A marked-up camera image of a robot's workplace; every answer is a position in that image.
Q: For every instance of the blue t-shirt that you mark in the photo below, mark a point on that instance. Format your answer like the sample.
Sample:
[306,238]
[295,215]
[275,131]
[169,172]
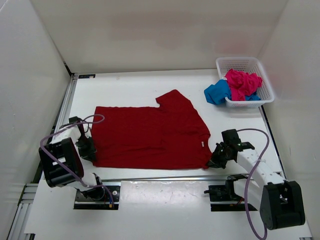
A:
[215,94]

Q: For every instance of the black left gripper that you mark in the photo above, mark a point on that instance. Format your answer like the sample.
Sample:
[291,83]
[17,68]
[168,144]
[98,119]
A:
[89,154]

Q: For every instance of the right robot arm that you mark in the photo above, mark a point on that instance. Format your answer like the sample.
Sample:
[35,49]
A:
[278,200]

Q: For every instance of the aluminium rail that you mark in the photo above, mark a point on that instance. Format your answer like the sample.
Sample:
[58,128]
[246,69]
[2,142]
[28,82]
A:
[132,174]
[17,225]

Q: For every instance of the aluminium front rail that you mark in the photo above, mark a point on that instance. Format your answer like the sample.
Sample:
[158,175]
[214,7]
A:
[132,174]

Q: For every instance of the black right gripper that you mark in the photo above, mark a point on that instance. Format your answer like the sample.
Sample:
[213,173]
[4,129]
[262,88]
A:
[214,162]

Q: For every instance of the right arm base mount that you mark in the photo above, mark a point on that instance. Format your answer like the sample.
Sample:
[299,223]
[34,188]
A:
[222,201]

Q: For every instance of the pink t-shirt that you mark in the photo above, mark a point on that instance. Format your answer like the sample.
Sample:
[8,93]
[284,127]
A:
[243,83]

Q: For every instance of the white plastic laundry basket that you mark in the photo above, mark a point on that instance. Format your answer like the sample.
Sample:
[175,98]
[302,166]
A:
[250,65]

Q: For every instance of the white front cover board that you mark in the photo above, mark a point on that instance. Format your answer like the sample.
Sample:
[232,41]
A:
[177,210]

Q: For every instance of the aluminium left side rail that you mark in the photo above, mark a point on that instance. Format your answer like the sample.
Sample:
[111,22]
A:
[17,225]

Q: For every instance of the red t-shirt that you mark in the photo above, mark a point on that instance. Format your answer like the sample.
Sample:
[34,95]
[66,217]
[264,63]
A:
[171,136]

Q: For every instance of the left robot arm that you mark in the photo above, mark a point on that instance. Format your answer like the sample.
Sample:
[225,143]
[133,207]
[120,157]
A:
[61,155]

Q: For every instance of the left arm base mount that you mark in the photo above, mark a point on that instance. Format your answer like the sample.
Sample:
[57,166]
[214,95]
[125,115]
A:
[99,199]

